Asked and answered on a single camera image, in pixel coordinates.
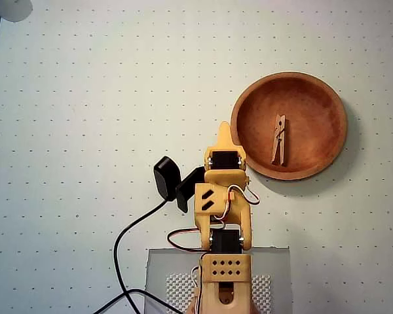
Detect yellow gripper with servo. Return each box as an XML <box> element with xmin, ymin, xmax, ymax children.
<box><xmin>204</xmin><ymin>121</ymin><xmax>250</xmax><ymax>185</ymax></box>

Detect wooden clothespin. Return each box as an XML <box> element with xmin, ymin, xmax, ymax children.
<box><xmin>270</xmin><ymin>113</ymin><xmax>290</xmax><ymax>167</ymax></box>

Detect round wooden bowl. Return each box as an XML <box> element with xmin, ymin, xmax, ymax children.
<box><xmin>230</xmin><ymin>71</ymin><xmax>349</xmax><ymax>180</ymax></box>

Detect white textured mat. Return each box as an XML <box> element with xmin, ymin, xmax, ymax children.
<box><xmin>166</xmin><ymin>273</ymin><xmax>271</xmax><ymax>314</ymax></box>

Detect white rounded object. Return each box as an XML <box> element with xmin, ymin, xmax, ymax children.
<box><xmin>0</xmin><ymin>0</ymin><xmax>33</xmax><ymax>22</ymax></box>

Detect black camera bracket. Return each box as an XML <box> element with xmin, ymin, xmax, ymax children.
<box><xmin>176</xmin><ymin>166</ymin><xmax>206</xmax><ymax>214</ymax></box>

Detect red white servo wire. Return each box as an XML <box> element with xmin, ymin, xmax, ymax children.
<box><xmin>166</xmin><ymin>228</ymin><xmax>212</xmax><ymax>253</ymax></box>
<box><xmin>227</xmin><ymin>184</ymin><xmax>261</xmax><ymax>220</ymax></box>

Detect grey base plate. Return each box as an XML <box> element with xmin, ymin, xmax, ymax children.
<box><xmin>145</xmin><ymin>247</ymin><xmax>291</xmax><ymax>314</ymax></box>

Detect black camera cable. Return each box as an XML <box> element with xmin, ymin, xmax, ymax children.
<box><xmin>93</xmin><ymin>197</ymin><xmax>184</xmax><ymax>314</ymax></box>

